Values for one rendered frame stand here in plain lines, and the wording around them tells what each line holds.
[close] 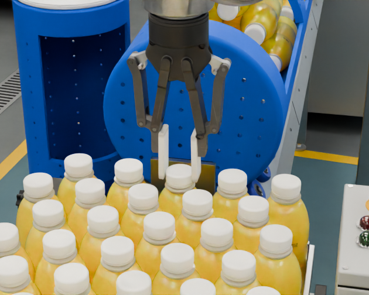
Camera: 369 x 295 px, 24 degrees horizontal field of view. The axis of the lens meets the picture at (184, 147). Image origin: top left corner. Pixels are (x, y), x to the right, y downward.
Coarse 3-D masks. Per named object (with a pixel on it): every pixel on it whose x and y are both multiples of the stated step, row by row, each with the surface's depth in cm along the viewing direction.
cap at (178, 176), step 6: (168, 168) 116; (174, 168) 116; (180, 168) 116; (186, 168) 116; (168, 174) 115; (174, 174) 115; (180, 174) 115; (186, 174) 115; (168, 180) 115; (174, 180) 114; (180, 180) 114; (186, 180) 115; (174, 186) 115; (180, 186) 115; (186, 186) 115
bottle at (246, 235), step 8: (240, 224) 109; (248, 224) 108; (256, 224) 108; (264, 224) 108; (240, 232) 109; (248, 232) 108; (256, 232) 108; (240, 240) 108; (248, 240) 108; (256, 240) 108; (240, 248) 109; (248, 248) 108; (256, 248) 108
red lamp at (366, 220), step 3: (366, 216) 104; (360, 219) 104; (363, 219) 104; (366, 219) 103; (360, 222) 104; (363, 222) 103; (366, 222) 103; (360, 225) 104; (363, 225) 103; (366, 225) 103; (366, 228) 103
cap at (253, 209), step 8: (240, 200) 109; (248, 200) 109; (256, 200) 109; (264, 200) 109; (240, 208) 108; (248, 208) 107; (256, 208) 107; (264, 208) 107; (240, 216) 109; (248, 216) 107; (256, 216) 107; (264, 216) 108
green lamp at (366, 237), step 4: (364, 232) 101; (368, 232) 101; (360, 236) 101; (364, 236) 100; (368, 236) 100; (360, 240) 101; (364, 240) 100; (368, 240) 100; (364, 244) 100; (368, 244) 100
